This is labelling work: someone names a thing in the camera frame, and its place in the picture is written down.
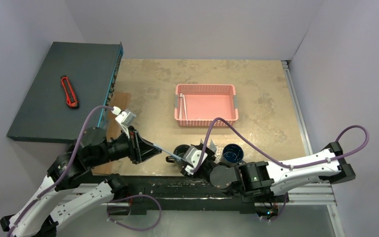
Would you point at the dark grey network switch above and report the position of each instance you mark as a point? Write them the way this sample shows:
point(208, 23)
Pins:
point(74, 84)

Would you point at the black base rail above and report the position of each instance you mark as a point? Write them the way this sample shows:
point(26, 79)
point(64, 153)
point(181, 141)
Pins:
point(185, 194)

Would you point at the red cap toothpaste tube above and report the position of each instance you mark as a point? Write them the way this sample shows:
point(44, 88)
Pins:
point(212, 147)

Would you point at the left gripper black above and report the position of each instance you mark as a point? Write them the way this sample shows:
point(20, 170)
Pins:
point(140, 149)

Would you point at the dark blue cup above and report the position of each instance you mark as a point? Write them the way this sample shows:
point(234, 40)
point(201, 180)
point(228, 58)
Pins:
point(232, 154)

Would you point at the dark green mug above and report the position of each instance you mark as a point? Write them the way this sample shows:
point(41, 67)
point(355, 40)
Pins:
point(179, 151)

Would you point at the red utility knife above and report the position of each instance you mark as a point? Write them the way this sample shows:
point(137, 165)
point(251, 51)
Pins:
point(71, 98)

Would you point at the white toothbrush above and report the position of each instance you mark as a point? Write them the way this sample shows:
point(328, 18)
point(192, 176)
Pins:
point(183, 109)

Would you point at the white toothpaste tube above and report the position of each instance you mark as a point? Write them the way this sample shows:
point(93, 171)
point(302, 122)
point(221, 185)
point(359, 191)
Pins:
point(202, 146)

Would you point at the clear textured oval tray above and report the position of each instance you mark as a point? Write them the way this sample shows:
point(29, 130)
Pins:
point(218, 160)

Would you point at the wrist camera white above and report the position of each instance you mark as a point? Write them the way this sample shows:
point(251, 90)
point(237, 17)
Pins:
point(193, 159)
point(124, 119)

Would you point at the grey toothbrush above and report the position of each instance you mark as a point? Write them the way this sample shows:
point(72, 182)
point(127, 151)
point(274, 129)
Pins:
point(171, 154)

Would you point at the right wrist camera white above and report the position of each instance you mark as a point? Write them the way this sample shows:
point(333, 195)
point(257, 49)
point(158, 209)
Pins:
point(193, 159)

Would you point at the pink plastic basket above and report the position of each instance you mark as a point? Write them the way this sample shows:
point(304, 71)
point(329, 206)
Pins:
point(205, 102)

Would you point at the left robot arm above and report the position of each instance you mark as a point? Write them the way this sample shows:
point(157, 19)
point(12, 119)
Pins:
point(70, 188)

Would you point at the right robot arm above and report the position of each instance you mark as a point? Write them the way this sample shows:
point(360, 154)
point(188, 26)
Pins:
point(263, 178)

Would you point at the aluminium frame rail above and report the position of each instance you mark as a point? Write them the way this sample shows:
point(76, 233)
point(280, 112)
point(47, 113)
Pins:
point(332, 205)

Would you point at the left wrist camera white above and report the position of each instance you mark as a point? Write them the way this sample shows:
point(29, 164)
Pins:
point(124, 119)

